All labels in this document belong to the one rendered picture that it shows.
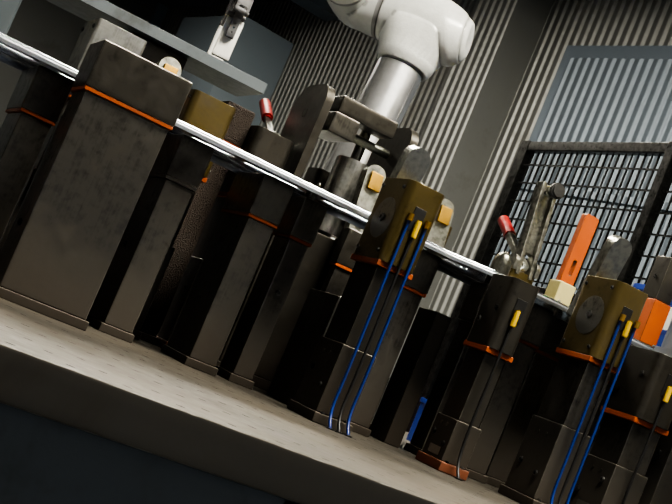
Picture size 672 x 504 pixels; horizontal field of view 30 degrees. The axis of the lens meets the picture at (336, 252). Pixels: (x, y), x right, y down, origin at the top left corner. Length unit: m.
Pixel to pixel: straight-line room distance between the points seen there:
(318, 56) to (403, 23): 4.90
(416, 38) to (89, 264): 1.25
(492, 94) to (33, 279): 4.44
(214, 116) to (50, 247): 0.48
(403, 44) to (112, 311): 1.12
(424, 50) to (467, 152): 3.14
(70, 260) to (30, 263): 0.05
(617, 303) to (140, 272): 0.67
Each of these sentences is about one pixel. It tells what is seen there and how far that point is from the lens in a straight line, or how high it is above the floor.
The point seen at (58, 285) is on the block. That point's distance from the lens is 1.53.
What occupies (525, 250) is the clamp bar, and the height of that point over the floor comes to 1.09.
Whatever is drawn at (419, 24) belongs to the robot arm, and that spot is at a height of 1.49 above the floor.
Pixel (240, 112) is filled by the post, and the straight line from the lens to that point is 2.00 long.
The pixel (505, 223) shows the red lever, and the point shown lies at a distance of 2.28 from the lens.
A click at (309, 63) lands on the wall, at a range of 7.57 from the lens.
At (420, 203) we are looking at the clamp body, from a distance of 1.67.
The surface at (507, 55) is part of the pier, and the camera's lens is 5.86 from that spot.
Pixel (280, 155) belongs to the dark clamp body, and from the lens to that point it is 1.99.
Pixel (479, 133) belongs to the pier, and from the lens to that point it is 5.78.
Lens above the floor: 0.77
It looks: 5 degrees up
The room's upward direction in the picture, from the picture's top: 23 degrees clockwise
